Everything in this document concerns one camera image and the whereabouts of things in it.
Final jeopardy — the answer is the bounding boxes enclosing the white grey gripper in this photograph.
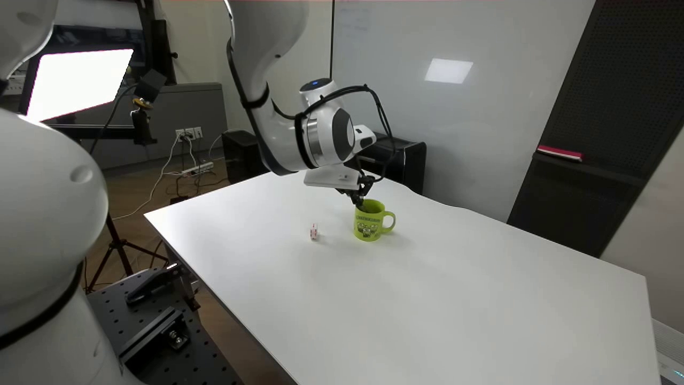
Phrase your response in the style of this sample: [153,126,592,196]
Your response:
[303,166,379,206]

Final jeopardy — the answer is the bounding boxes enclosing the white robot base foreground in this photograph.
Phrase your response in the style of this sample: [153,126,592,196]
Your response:
[0,109,143,385]

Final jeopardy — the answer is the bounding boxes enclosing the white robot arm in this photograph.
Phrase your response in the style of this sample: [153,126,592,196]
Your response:
[222,0,377,204]

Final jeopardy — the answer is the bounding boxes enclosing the lime green mug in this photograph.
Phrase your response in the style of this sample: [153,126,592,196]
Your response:
[353,198,399,241]

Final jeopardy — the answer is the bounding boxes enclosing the black box behind table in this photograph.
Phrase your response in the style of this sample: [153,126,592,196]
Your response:
[357,136,428,193]

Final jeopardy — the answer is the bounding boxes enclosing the small white tape roll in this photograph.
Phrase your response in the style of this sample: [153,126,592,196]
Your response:
[308,225,323,241]

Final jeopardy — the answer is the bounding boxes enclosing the white glass partition panel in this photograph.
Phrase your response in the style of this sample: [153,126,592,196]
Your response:
[334,0,596,219]

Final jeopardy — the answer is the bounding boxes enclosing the black tripod stand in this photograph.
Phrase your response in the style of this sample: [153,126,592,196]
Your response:
[86,215,169,290]

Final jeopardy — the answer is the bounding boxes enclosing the dark cabinet right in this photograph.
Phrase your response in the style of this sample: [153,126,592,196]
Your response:
[509,0,684,256]

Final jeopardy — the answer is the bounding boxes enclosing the bright softbox light panel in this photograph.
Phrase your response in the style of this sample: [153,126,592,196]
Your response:
[27,47,132,122]

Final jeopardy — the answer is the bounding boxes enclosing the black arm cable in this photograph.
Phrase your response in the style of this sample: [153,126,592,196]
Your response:
[313,83,396,138]

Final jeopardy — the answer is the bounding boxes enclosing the wall power outlet strip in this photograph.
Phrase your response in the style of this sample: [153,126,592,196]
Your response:
[176,126,204,141]

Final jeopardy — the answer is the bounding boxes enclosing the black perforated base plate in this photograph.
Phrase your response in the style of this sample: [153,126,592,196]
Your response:
[88,270,243,385]

